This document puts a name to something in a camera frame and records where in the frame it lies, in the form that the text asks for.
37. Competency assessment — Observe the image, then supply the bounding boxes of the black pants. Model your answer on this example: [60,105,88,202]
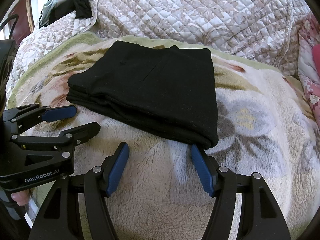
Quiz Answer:
[67,41,218,149]

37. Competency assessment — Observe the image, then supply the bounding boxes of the person's left hand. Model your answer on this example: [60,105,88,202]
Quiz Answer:
[11,190,30,206]

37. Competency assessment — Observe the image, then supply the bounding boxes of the black power adapter box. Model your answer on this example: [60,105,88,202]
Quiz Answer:
[0,39,18,116]

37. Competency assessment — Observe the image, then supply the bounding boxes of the floral fleece blanket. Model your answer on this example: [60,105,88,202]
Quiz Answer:
[7,32,319,239]

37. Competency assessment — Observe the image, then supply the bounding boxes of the dark clothes pile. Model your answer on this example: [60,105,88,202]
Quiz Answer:
[39,0,92,28]

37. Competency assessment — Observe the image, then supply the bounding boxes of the magenta pillow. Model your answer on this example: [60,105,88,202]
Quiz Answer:
[312,44,320,76]

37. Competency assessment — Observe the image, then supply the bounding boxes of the pink floral comforter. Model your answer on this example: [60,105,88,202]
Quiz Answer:
[298,12,319,124]

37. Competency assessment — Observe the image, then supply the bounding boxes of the white quilted bedspread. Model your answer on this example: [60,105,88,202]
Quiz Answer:
[6,0,310,93]

